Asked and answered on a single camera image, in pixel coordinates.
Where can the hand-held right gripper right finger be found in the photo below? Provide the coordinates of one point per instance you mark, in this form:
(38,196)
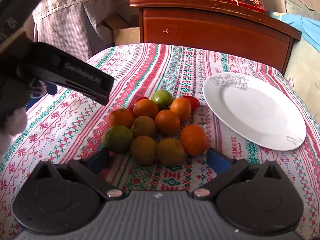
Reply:
(220,160)

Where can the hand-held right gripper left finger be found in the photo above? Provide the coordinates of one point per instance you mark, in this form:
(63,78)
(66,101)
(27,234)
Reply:
(98,158)

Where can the light green tomato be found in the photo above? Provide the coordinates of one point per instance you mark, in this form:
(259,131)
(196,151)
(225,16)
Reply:
(118,138)

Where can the dark orange mandarin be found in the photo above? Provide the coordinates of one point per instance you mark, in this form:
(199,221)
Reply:
(193,140)

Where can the brown kiwi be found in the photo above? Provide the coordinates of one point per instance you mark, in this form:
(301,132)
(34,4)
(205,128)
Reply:
(143,126)
(143,150)
(170,152)

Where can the white plate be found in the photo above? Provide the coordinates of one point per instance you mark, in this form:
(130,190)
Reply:
(250,110)

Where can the red cherry tomato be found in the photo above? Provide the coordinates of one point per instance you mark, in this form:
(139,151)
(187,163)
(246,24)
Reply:
(136,101)
(195,103)

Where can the dark green tomato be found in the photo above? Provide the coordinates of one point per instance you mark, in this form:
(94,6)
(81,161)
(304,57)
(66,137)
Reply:
(162,97)

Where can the person's left hand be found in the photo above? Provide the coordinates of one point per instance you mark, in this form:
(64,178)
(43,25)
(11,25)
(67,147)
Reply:
(15,125)

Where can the checked cloth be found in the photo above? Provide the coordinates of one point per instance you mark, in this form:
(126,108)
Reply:
(75,17)

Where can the cardboard box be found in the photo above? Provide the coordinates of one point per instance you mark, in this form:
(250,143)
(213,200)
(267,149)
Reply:
(125,36)

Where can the patterned tablecloth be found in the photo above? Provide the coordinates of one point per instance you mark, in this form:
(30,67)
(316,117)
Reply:
(162,62)

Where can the pale green sofa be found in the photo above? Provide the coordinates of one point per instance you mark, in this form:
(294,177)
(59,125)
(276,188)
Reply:
(307,80)

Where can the wooden nightstand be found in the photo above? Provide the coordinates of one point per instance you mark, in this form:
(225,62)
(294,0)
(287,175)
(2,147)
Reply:
(212,30)

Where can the blue cloth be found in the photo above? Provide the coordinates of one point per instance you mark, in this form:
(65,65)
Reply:
(305,27)

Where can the grey pillow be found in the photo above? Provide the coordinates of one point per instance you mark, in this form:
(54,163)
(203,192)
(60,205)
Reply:
(295,5)

